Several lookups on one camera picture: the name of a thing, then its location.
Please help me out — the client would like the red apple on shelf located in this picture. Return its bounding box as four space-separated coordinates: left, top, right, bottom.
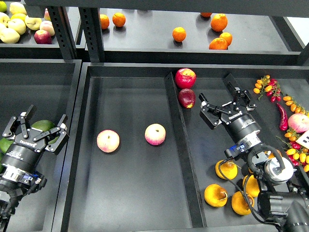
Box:
34 29 52 44

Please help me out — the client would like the pink apple left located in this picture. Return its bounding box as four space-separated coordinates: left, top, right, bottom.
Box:
97 130 120 153

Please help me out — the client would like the pink apple right edge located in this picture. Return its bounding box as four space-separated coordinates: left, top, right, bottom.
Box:
288 113 309 133

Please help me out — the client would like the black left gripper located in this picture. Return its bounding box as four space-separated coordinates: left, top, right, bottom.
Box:
2 104 69 173

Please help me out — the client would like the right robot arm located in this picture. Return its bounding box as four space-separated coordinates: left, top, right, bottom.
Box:
199 74 309 232

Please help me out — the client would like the orange on shelf top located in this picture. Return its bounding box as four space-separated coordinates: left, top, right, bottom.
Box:
200 12 212 18

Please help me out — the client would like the pale pear front left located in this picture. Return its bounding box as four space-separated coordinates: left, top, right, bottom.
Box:
0 28 20 44

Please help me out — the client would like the white label card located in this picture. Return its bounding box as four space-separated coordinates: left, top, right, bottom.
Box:
296 130 309 149

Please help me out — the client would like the green avocado far left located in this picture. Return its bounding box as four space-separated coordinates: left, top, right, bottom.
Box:
0 138 13 154

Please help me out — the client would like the orange on shelf front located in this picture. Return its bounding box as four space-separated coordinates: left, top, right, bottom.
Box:
209 37 228 50

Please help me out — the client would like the green avocado left edge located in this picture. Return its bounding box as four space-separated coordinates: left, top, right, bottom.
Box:
0 152 4 173

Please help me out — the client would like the bright red apple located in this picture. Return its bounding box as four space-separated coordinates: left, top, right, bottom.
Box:
175 68 197 89

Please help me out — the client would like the green avocado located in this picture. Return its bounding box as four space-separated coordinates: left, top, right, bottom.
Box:
31 119 55 132
48 136 59 145
0 138 13 154

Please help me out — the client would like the peach on shelf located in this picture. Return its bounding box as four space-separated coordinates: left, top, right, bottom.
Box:
40 20 55 37

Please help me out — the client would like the cherry tomato bunch upper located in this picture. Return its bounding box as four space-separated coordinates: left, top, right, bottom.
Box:
253 75 281 102

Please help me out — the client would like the cherry tomato bunch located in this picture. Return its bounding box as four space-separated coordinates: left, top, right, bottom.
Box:
253 75 281 102
276 129 309 175

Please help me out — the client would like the orange cherry tomato string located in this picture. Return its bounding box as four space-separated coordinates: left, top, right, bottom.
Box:
282 94 309 116

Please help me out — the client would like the green avocado upper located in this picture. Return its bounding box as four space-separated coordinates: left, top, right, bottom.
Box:
31 119 55 132

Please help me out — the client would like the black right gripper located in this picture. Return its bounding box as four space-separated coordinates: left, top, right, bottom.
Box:
198 78 261 144

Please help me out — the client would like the dark red apple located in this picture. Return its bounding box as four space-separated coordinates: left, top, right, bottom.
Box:
178 88 196 109

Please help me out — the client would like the yellow green apple shelf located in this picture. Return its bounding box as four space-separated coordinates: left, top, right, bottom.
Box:
25 15 42 30

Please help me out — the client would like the pink apple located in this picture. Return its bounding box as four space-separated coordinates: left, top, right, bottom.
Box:
144 123 166 145
97 130 120 153

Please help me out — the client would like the black left tray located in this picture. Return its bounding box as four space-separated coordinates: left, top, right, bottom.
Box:
0 59 81 232

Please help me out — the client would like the pink apple centre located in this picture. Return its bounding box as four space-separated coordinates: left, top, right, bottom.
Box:
144 123 166 145

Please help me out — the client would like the black middle tray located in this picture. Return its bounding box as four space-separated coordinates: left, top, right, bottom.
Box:
53 63 275 232

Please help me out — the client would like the red chili pepper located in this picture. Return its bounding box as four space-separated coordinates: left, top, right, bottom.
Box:
277 103 288 131

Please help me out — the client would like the cherry tomato bunch lower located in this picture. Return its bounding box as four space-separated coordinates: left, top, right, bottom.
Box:
276 129 309 175

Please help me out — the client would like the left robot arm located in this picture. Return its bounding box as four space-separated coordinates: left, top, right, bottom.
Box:
0 105 69 232

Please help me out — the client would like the large orange on shelf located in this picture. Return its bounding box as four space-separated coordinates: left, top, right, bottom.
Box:
211 13 228 32

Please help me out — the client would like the black divider left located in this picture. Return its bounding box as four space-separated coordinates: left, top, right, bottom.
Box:
164 72 207 228

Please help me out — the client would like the pale apple on shelf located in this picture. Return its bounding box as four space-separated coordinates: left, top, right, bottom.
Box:
7 18 27 35

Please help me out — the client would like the orange on shelf right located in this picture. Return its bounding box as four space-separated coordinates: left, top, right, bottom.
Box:
219 32 233 46

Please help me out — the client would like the black tray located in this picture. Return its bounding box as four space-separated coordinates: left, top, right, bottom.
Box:
0 59 81 232
53 63 275 232

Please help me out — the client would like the yellow pear bottom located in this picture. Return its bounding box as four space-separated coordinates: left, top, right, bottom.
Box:
231 191 251 216

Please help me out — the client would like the orange on shelf centre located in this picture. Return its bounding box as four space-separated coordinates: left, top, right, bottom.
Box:
172 27 186 42

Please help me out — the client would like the black shelf rack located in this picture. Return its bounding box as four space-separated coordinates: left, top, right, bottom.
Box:
0 0 309 66

